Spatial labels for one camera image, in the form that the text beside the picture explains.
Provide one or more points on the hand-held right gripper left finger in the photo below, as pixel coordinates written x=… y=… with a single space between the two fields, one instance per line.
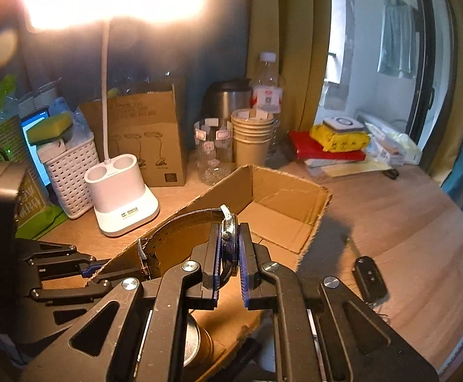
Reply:
x=215 y=254

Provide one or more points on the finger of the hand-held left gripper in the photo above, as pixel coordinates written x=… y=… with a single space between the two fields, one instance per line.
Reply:
x=68 y=292
x=64 y=266

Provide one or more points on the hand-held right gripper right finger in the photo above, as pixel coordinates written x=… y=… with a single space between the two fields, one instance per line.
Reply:
x=244 y=262

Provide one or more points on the cardboard box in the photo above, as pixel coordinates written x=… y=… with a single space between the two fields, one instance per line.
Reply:
x=283 y=203

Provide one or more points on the metal tin can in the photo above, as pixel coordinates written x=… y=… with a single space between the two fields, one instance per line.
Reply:
x=205 y=342

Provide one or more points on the black marker pen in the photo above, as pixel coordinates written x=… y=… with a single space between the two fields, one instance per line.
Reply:
x=368 y=278

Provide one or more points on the green snack packet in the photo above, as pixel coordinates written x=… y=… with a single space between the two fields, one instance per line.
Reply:
x=36 y=211

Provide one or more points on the white desk lamp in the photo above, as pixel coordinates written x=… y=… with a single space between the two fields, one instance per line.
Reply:
x=120 y=203

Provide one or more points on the white woven plastic basket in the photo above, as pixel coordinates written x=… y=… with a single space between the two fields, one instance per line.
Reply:
x=72 y=175

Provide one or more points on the phone with lit screen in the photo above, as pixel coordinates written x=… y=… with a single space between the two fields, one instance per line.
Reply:
x=32 y=159

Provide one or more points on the glass jar with pink stickers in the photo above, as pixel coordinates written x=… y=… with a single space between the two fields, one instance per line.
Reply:
x=213 y=155

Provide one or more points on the stack of paper cups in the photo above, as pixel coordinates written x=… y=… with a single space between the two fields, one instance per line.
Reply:
x=251 y=147

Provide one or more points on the flat red box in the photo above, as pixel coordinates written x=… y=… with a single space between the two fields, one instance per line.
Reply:
x=311 y=149

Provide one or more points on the yellow green sponge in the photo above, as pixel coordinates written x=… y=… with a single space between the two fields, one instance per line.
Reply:
x=50 y=127

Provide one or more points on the brown lamp carton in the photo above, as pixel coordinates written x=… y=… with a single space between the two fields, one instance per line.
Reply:
x=148 y=127

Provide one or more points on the clear bluish plastic bag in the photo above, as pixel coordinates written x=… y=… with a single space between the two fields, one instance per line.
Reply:
x=76 y=121

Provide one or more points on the stainless steel thermos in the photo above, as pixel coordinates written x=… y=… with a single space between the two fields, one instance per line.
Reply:
x=223 y=103

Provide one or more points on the yellow wipes packet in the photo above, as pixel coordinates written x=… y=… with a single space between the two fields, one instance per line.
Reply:
x=342 y=141

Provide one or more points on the small white device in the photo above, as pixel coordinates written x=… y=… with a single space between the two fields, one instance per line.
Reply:
x=342 y=123

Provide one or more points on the black binder clip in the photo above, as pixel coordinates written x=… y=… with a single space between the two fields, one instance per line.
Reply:
x=391 y=174

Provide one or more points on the clear plastic water bottle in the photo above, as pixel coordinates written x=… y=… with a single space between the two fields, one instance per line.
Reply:
x=269 y=83

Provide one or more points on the hanging grey garment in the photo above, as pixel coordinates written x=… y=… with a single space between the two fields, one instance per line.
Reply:
x=398 y=39

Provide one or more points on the black sliding door frame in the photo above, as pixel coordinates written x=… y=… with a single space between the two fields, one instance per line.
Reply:
x=434 y=67

